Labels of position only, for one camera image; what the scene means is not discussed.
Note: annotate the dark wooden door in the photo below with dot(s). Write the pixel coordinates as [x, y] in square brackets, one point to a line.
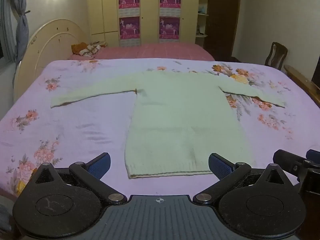
[222, 22]

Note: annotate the cream wardrobe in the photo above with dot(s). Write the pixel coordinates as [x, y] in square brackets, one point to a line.
[105, 12]

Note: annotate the pale green towel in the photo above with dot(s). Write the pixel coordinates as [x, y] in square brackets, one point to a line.
[172, 120]

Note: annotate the purple floral blanket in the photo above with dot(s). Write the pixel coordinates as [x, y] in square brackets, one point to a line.
[75, 130]

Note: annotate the wooden bed footboard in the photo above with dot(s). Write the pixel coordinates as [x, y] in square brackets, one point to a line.
[300, 80]

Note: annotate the cream round headboard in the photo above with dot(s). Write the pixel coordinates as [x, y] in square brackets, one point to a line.
[45, 45]

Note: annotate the cream corner shelf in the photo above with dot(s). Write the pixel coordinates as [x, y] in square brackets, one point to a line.
[201, 20]

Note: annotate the small blue bottle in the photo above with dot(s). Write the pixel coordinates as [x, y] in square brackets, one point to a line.
[202, 10]

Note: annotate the dark wooden chair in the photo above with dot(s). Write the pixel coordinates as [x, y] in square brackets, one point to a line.
[276, 55]

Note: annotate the grey tied curtain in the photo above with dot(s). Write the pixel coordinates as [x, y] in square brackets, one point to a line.
[21, 17]

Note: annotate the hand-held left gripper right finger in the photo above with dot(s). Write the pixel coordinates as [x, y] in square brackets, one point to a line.
[220, 167]

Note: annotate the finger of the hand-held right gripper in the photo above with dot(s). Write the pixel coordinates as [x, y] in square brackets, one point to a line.
[287, 158]
[314, 155]

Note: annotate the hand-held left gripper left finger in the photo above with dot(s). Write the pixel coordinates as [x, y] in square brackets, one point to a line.
[100, 167]

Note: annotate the pink checked bed sheet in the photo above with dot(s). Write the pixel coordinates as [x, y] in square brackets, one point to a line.
[155, 51]

